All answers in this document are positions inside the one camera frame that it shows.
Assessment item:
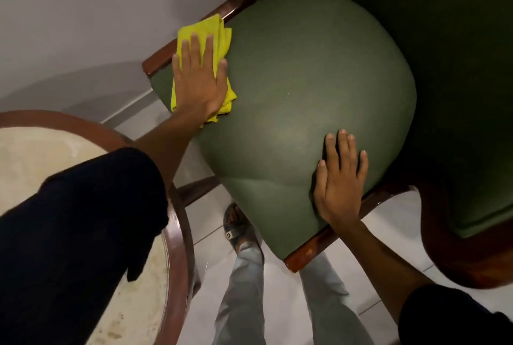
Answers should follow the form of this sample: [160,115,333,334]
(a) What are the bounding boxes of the black right shirt sleeve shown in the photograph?
[398,284,513,345]

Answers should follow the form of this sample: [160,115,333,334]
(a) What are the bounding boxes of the grey trousers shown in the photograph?
[212,242,376,345]

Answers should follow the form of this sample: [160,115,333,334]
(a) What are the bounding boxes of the green seat cushion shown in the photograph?
[150,0,417,260]

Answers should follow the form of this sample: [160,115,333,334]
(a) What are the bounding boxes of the yellow cleaning cloth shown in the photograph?
[170,14,237,124]

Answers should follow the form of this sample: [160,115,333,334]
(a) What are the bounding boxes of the black left shirt sleeve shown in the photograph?
[0,147,170,345]

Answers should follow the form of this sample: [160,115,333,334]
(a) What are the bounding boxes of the round wooden table marble top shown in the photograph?
[0,110,202,345]

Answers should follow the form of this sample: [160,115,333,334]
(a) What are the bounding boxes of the black shirt sleeve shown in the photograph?
[0,147,170,345]
[398,284,513,345]

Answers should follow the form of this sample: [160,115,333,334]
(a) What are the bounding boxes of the person's left forearm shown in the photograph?
[134,109,209,194]

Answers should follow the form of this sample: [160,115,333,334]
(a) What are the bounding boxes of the person's right hand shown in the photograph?
[313,129,369,234]

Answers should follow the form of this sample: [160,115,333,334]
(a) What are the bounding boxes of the person's right forearm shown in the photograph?
[331,217,434,324]

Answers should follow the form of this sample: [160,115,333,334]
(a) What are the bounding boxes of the wooden armchair with green upholstery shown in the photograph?
[141,0,513,290]

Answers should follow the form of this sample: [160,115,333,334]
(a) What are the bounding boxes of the person's left hand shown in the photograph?
[172,34,229,121]

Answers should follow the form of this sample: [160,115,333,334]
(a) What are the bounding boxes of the grey sandal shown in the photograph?
[223,202,262,254]

